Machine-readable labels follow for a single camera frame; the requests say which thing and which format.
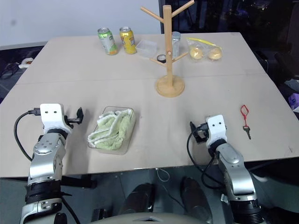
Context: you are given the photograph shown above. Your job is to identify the thin white cord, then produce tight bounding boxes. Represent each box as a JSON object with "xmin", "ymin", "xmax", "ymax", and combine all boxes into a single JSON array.
[{"xmin": 156, "ymin": 168, "xmax": 171, "ymax": 183}]

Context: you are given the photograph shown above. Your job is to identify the yellow round bun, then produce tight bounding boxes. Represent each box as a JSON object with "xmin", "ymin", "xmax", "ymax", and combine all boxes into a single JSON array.
[
  {"xmin": 189, "ymin": 46, "xmax": 203, "ymax": 60},
  {"xmin": 208, "ymin": 48, "xmax": 222, "ymax": 61}
]

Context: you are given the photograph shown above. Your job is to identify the clear yellow-zip plastic bag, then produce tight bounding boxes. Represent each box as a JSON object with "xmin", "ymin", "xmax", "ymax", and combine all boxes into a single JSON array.
[{"xmin": 185, "ymin": 37, "xmax": 223, "ymax": 63}]

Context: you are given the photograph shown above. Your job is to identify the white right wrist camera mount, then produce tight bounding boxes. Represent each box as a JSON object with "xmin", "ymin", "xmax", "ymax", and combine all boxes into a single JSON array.
[{"xmin": 205, "ymin": 114, "xmax": 228, "ymax": 145}]

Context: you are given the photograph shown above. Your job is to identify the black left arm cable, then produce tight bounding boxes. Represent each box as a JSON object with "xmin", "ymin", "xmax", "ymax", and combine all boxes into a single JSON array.
[{"xmin": 14, "ymin": 107, "xmax": 42, "ymax": 162}]

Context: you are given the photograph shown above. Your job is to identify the clear plastic box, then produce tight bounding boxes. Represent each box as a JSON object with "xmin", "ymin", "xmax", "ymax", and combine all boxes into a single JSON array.
[{"xmin": 135, "ymin": 39, "xmax": 158, "ymax": 59}]

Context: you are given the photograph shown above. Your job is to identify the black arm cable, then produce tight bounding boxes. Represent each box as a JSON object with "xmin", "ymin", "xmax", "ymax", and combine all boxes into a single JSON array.
[
  {"xmin": 186, "ymin": 129, "xmax": 224, "ymax": 189},
  {"xmin": 14, "ymin": 107, "xmax": 42, "ymax": 162}
]

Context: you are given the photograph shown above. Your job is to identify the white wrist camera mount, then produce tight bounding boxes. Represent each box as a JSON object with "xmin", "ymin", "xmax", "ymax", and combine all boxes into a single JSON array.
[
  {"xmin": 205, "ymin": 114, "xmax": 228, "ymax": 145},
  {"xmin": 39, "ymin": 103, "xmax": 73, "ymax": 130}
]

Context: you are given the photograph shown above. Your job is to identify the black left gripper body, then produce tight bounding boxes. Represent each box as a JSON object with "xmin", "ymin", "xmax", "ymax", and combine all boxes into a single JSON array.
[{"xmin": 64, "ymin": 115, "xmax": 79, "ymax": 129}]

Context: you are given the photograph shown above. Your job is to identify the green drink can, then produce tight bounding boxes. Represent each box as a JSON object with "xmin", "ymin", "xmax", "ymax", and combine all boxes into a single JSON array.
[{"xmin": 97, "ymin": 27, "xmax": 119, "ymax": 56}]

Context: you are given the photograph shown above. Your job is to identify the green and white towel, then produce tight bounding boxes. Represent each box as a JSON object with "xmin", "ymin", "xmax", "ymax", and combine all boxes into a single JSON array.
[{"xmin": 87, "ymin": 110, "xmax": 132, "ymax": 151}]

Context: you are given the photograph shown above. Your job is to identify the glass jar with silver lid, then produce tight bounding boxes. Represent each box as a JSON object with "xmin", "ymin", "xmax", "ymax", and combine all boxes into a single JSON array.
[{"xmin": 171, "ymin": 31, "xmax": 182, "ymax": 58}]

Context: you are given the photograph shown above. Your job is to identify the key on red strap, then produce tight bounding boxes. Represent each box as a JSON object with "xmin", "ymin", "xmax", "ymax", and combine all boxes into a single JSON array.
[{"xmin": 240, "ymin": 104, "xmax": 252, "ymax": 140}]

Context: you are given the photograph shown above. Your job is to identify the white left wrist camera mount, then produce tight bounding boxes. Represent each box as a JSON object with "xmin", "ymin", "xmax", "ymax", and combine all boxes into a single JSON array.
[{"xmin": 39, "ymin": 103, "xmax": 73, "ymax": 130}]

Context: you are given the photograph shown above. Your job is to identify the clear plastic tray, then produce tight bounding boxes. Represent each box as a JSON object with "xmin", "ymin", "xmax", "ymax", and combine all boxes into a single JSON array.
[{"xmin": 87, "ymin": 105, "xmax": 137, "ymax": 155}]

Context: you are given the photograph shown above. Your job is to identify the wooden branch hanger stand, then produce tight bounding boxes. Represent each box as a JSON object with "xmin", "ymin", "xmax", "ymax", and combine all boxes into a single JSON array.
[{"xmin": 140, "ymin": 0, "xmax": 195, "ymax": 98}]

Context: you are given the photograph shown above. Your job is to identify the yellow drink can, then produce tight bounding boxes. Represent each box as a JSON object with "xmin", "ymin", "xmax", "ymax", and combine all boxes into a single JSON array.
[{"xmin": 119, "ymin": 26, "xmax": 138, "ymax": 55}]

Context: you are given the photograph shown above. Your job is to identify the purple object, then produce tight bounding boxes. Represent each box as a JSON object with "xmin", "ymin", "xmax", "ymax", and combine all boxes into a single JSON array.
[{"xmin": 288, "ymin": 92, "xmax": 299, "ymax": 110}]

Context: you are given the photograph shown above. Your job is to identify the dark rounded shape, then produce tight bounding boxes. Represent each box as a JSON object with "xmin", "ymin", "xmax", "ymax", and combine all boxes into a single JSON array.
[{"xmin": 180, "ymin": 176, "xmax": 213, "ymax": 223}]

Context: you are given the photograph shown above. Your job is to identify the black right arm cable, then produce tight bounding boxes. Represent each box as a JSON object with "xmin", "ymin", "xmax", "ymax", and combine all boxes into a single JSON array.
[{"xmin": 186, "ymin": 129, "xmax": 224, "ymax": 189}]

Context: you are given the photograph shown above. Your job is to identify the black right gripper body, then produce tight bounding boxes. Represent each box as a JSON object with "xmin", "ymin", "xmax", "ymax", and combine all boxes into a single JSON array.
[{"xmin": 195, "ymin": 122, "xmax": 210, "ymax": 143}]

